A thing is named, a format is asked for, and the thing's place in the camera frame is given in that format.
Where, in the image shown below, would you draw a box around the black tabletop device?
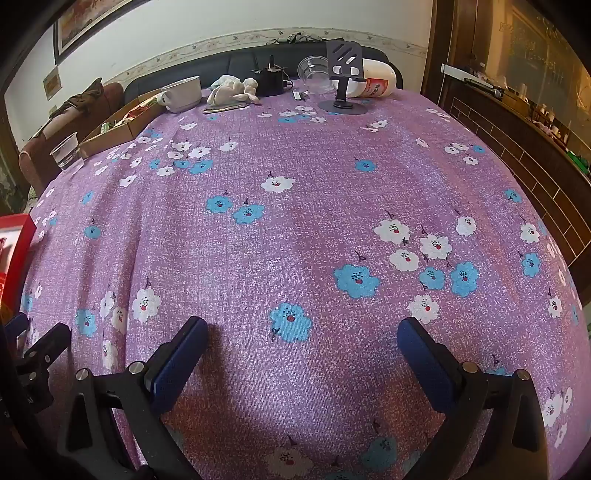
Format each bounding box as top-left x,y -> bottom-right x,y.
252,55 -> 293,97

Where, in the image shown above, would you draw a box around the black phone stand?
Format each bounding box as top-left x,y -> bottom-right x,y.
318,39 -> 371,114

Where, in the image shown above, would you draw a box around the brown cardboard box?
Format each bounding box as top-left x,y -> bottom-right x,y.
78,90 -> 174,158

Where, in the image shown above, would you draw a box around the large framed painting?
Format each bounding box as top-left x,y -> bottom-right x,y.
53,0 -> 153,65

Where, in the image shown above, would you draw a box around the brown armchair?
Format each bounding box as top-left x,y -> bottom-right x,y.
18,82 -> 125,195

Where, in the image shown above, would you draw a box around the red gift box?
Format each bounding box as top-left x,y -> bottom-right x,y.
0,213 -> 37,308

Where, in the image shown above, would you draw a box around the small wall picture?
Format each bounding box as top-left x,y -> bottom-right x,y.
43,65 -> 62,99

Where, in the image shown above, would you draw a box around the white plush toy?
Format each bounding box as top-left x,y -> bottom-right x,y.
205,75 -> 260,108

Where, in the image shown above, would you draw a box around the clear glass bowl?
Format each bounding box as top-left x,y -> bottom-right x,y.
297,55 -> 340,94

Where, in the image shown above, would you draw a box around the dark sofa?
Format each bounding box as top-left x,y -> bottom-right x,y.
124,41 -> 404,107

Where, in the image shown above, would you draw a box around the brown panelled counter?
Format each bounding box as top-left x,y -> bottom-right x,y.
443,65 -> 591,278

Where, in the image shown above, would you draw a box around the white ceramic mug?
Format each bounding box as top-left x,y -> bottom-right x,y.
154,76 -> 202,114

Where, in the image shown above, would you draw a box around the camouflage cloth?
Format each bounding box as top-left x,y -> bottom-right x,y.
48,78 -> 105,116

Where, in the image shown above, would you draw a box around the clear plastic cup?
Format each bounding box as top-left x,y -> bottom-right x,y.
49,132 -> 85,171

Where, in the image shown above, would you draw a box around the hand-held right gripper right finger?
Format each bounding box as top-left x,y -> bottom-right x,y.
397,317 -> 550,480

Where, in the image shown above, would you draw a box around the white bottle with red label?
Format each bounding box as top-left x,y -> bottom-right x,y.
346,58 -> 398,99

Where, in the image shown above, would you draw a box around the assorted snack packets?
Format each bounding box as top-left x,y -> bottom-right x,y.
99,98 -> 160,134

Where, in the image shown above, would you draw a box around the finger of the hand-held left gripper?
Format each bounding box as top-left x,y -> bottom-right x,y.
16,322 -> 73,414
0,313 -> 29,365

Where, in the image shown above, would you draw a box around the purple floral tablecloth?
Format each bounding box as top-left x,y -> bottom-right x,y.
21,85 -> 585,480

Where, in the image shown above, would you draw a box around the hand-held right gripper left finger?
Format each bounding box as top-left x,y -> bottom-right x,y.
58,316 -> 209,480

